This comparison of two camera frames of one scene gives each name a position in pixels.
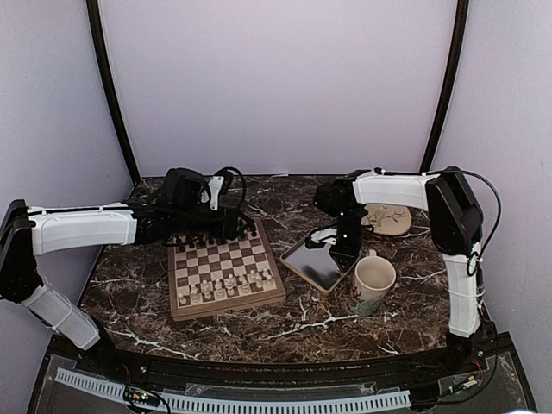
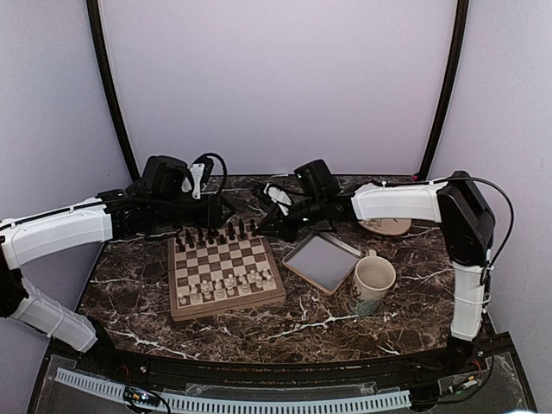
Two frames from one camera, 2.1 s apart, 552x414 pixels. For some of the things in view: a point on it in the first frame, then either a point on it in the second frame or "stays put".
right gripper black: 348,254 → 282,228
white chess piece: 258,279 stays put
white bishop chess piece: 218,289 stays put
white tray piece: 194,297 stays put
